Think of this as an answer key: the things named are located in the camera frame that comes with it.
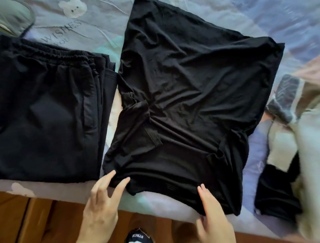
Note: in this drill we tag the person's right hand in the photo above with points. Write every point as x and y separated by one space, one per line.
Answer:
216 220

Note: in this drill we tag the person's left hand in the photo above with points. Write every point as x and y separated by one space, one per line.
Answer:
100 215

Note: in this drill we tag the person's right thumb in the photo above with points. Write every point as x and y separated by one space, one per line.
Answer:
200 225

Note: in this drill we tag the person's left thumb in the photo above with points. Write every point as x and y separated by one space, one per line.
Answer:
121 189

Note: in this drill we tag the black t-shirt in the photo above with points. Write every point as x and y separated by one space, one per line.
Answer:
190 95

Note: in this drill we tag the black and white slipper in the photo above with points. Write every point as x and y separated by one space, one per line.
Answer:
138 237

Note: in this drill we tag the crumpled black garment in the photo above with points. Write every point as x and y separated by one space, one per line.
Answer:
275 192

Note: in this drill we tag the black folded garment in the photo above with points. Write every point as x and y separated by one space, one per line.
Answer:
110 95

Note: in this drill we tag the black folded pants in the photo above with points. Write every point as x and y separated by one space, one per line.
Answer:
47 112

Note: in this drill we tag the white fluffy garment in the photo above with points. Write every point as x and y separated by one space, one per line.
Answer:
310 160

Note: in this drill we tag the plaid patterned blanket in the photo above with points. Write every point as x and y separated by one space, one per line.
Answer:
287 97

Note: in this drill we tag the grey-green cushion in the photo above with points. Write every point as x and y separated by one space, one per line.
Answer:
13 15

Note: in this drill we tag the pastel printed bedsheet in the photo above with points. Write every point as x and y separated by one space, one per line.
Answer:
287 27

